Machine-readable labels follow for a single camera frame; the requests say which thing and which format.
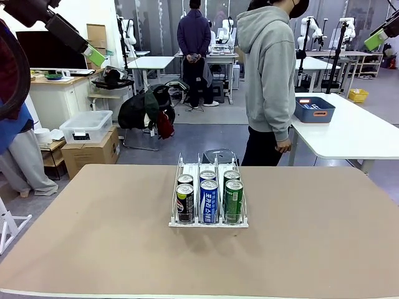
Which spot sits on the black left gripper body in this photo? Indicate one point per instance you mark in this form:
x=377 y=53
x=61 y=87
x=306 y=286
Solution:
x=67 y=32

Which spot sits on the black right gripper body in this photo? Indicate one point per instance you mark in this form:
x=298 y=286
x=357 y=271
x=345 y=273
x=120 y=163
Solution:
x=389 y=23

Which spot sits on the blue plastic basket orange trim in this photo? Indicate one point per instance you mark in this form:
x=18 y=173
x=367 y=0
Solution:
x=315 y=116

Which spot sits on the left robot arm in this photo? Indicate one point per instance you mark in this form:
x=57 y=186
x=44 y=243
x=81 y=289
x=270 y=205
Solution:
x=25 y=12

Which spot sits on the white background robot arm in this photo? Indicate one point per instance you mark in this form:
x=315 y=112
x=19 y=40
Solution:
x=307 y=34

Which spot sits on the person's right forearm grey sleeve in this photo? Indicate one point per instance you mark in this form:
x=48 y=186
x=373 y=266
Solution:
x=280 y=115

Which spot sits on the black beverage can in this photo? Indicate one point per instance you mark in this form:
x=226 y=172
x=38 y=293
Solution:
x=185 y=179
x=185 y=205

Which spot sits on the blue beverage can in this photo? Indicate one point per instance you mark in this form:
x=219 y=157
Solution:
x=209 y=202
x=208 y=175

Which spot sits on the green beverage can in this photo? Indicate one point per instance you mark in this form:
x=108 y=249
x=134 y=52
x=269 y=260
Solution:
x=233 y=202
x=231 y=175

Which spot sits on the person's right hand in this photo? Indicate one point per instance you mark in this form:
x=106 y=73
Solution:
x=284 y=146

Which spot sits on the stacked cardboard boxes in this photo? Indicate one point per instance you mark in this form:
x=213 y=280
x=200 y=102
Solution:
x=96 y=35

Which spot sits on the black computer monitor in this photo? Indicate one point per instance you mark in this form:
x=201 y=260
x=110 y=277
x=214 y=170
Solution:
x=50 y=50

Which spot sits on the black tripod stand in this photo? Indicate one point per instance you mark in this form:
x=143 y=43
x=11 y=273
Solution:
x=338 y=62

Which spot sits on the green plate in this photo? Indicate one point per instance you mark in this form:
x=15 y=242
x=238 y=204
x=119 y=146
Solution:
x=53 y=76

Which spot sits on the white cabinet wooden top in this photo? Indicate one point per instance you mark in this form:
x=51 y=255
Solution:
x=59 y=99

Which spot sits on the yellow plastic basket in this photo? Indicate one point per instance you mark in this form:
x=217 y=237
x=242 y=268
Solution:
x=358 y=96

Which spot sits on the white background desk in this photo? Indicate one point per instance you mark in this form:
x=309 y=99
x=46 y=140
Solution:
x=152 y=62

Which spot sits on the clear plastic storage bin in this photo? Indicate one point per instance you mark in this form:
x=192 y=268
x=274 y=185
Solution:
x=87 y=124

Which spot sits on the dark jacket on chair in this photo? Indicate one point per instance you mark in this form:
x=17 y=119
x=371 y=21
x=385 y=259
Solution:
x=137 y=112

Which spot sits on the red bag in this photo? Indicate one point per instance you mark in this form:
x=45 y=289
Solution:
x=165 y=124

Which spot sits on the large cardboard box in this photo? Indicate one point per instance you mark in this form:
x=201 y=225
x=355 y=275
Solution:
x=90 y=155

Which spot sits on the white table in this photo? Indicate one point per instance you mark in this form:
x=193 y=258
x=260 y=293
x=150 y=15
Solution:
x=343 y=134

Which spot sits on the small wooden shelf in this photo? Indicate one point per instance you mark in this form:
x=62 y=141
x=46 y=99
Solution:
x=51 y=148

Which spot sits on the person in purple hoodie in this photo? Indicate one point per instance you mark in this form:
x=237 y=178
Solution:
x=193 y=34

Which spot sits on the person in grey hoodie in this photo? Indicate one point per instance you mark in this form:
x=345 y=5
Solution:
x=268 y=62

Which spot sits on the person in grey trousers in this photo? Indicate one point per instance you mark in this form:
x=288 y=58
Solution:
x=25 y=162

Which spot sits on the black stool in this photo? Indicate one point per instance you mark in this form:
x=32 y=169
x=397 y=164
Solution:
x=218 y=154

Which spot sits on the white metal stand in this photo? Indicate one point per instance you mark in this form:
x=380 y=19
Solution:
x=9 y=224

